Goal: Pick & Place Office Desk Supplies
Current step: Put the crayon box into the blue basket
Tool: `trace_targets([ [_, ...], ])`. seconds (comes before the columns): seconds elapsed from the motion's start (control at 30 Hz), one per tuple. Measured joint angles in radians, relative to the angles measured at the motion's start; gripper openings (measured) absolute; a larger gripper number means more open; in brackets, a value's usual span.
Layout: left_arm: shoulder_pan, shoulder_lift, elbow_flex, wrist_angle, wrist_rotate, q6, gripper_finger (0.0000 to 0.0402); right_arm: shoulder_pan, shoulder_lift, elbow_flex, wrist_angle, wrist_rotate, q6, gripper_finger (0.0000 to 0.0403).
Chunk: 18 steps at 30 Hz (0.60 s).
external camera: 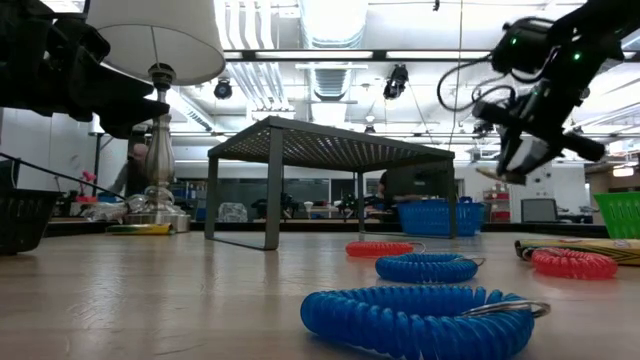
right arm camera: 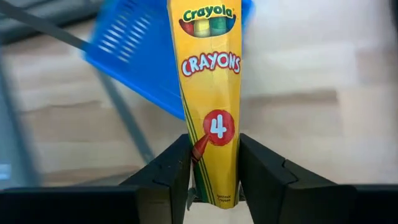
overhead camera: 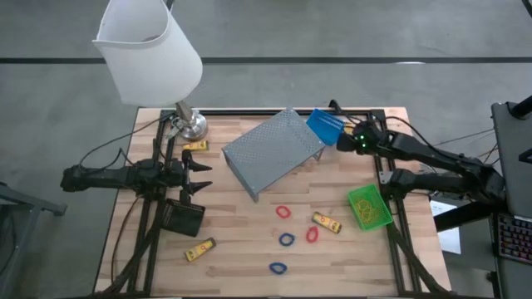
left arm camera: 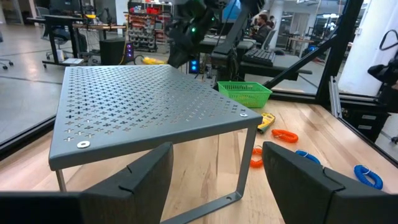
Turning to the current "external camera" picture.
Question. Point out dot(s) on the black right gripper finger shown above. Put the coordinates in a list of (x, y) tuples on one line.
[(530, 155), (505, 147)]

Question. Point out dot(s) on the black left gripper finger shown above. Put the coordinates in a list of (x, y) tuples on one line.
[(100, 80), (127, 115)]

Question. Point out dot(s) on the blue coil wristband keyring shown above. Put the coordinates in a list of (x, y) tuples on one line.
[(425, 269), (410, 320)]

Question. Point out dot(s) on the orange coil wristband keyring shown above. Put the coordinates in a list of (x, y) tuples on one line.
[(575, 264), (377, 249)]

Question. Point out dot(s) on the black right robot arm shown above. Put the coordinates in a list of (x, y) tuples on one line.
[(600, 20)]

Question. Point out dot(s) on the grey perforated metal desk riser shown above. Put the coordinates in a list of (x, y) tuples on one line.
[(320, 145)]

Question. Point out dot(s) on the person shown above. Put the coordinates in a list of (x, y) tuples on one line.
[(135, 170), (384, 185)]

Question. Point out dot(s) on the grey monitor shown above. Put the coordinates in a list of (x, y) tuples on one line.
[(539, 210)]

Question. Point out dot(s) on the red storage shelf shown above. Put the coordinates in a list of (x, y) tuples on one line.
[(496, 205)]

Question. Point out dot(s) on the silver table lamp white shade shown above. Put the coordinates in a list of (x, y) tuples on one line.
[(160, 40)]

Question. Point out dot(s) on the black monitor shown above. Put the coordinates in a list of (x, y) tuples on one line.
[(420, 182)]

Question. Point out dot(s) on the clear plastic wrapping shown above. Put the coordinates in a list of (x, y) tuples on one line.
[(107, 210)]

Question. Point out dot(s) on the blue plastic basket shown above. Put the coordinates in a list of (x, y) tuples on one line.
[(435, 217)]

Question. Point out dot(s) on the green plastic basket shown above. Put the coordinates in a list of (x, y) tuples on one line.
[(622, 215)]

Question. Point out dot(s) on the grey wrapped bundle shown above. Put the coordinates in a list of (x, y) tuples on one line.
[(232, 212)]

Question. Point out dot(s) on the black plastic basket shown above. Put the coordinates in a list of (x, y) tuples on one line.
[(25, 220)]

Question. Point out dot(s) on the black overhead camera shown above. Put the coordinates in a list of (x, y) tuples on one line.
[(395, 82)]

